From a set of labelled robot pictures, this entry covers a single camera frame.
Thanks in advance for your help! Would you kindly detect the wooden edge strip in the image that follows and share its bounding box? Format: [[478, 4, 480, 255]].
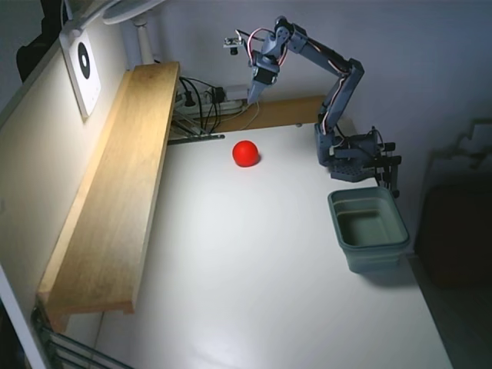
[[221, 95, 327, 134]]

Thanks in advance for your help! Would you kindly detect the red ball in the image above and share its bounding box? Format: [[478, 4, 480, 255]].
[[231, 140, 260, 168]]

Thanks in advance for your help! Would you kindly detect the thin white cable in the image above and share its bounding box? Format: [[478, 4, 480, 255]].
[[244, 100, 261, 130]]

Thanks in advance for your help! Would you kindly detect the metal wire rack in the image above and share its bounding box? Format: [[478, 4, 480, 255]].
[[30, 301, 134, 369]]

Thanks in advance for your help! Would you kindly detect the long wooden shelf board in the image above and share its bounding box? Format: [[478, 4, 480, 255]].
[[36, 61, 182, 334]]

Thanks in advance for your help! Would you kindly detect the grey-green plastic container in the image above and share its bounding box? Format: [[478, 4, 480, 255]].
[[327, 187, 411, 275]]

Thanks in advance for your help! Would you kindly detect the metal shelf bracket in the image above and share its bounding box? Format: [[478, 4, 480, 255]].
[[166, 110, 226, 147]]

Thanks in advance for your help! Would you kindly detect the white desk lamp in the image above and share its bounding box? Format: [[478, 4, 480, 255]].
[[61, 0, 167, 67]]

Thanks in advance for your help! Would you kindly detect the blue-grey gripper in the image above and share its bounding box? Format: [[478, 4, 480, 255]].
[[247, 50, 281, 105]]

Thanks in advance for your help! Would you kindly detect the white panel with black circle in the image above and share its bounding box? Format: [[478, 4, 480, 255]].
[[58, 28, 103, 124]]

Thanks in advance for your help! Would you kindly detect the black power cable bundle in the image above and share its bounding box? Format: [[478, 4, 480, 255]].
[[178, 76, 227, 135]]

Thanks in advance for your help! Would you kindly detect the white power strip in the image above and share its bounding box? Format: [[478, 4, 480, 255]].
[[175, 85, 248, 116]]

